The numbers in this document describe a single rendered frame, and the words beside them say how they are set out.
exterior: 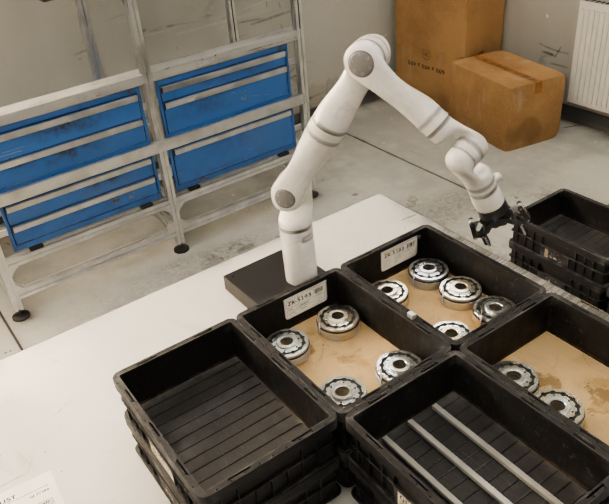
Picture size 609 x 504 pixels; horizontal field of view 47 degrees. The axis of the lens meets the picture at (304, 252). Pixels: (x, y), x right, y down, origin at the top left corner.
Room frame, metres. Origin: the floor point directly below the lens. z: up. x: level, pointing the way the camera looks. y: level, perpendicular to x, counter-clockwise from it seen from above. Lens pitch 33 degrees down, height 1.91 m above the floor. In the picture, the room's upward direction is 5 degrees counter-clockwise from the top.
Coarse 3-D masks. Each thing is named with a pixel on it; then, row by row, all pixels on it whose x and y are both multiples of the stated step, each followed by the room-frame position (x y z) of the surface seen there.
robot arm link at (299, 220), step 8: (304, 200) 1.62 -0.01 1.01; (312, 200) 1.66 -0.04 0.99; (304, 208) 1.65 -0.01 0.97; (312, 208) 1.66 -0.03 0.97; (280, 216) 1.65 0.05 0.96; (288, 216) 1.64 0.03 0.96; (296, 216) 1.63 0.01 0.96; (304, 216) 1.63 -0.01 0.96; (280, 224) 1.63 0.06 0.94; (288, 224) 1.61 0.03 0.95; (296, 224) 1.61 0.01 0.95; (304, 224) 1.61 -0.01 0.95; (288, 232) 1.61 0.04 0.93; (296, 232) 1.60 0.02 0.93
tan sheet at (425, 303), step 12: (396, 276) 1.50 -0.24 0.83; (408, 288) 1.44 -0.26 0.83; (420, 300) 1.39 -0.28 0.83; (432, 300) 1.38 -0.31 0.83; (420, 312) 1.34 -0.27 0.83; (432, 312) 1.33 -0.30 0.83; (444, 312) 1.33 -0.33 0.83; (456, 312) 1.33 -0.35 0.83; (468, 312) 1.32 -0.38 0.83; (432, 324) 1.29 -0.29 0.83; (468, 324) 1.28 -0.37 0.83
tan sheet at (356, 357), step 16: (320, 336) 1.28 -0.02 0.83; (368, 336) 1.27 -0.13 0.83; (320, 352) 1.23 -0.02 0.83; (336, 352) 1.22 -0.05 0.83; (352, 352) 1.22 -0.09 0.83; (368, 352) 1.21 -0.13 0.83; (384, 352) 1.21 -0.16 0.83; (304, 368) 1.18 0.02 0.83; (320, 368) 1.17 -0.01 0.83; (336, 368) 1.17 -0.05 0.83; (352, 368) 1.16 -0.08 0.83; (368, 368) 1.16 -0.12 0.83; (320, 384) 1.12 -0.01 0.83; (368, 384) 1.11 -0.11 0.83
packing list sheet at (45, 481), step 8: (48, 472) 1.06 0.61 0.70; (32, 480) 1.05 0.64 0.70; (40, 480) 1.04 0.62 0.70; (48, 480) 1.04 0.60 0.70; (16, 488) 1.03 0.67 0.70; (24, 488) 1.03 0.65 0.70; (32, 488) 1.02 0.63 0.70; (40, 488) 1.02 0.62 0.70; (48, 488) 1.02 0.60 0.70; (56, 488) 1.02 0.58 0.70; (0, 496) 1.01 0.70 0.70; (8, 496) 1.01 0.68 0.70; (16, 496) 1.01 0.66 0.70; (24, 496) 1.00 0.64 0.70; (32, 496) 1.00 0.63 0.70; (40, 496) 1.00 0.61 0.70; (48, 496) 1.00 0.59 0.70; (56, 496) 1.00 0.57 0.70
